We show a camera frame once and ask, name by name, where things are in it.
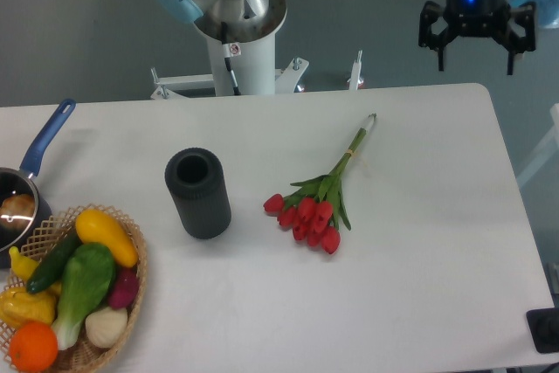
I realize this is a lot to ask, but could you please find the red tulip bouquet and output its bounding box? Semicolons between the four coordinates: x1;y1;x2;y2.
263;113;377;255

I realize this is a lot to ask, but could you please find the black device at table edge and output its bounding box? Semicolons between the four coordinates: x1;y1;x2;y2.
526;307;558;354

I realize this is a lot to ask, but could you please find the dark grey ribbed vase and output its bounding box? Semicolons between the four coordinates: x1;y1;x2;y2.
164;148;231;240

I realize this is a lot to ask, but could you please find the yellow squash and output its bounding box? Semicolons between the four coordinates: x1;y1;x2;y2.
75;208;139;268

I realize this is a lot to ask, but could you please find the purple red onion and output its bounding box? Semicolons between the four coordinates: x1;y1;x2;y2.
107;268;140;309

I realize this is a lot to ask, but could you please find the green bok choy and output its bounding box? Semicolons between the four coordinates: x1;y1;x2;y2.
52;243;115;351

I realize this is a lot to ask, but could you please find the white garlic bulb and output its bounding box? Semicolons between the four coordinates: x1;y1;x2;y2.
85;307;128;349

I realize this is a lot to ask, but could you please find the green cucumber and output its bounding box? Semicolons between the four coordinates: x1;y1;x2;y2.
26;231;82;294

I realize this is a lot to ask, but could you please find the bread roll in pan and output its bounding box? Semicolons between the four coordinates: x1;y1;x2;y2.
1;194;35;232

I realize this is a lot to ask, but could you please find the yellow bell pepper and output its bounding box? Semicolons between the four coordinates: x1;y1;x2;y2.
1;287;58;329

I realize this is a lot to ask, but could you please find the orange fruit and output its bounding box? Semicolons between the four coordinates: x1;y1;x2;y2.
8;321;59;372

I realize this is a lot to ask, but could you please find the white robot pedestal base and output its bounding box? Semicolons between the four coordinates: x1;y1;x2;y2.
149;31;364;100

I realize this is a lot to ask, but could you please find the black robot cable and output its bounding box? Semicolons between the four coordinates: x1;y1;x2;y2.
219;21;242;96

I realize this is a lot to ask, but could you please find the blue handled saucepan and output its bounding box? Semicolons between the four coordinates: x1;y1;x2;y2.
1;99;76;269

